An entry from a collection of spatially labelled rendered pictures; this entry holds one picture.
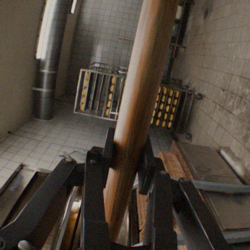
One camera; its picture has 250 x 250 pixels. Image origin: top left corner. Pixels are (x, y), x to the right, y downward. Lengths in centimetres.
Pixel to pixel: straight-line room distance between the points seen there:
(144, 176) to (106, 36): 508
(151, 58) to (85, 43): 512
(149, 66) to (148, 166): 8
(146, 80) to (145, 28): 4
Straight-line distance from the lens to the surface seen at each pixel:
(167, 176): 16
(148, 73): 17
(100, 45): 521
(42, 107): 344
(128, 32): 520
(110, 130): 21
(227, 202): 143
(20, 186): 201
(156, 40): 17
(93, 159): 16
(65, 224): 146
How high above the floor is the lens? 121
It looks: 4 degrees down
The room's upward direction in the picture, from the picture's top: 79 degrees counter-clockwise
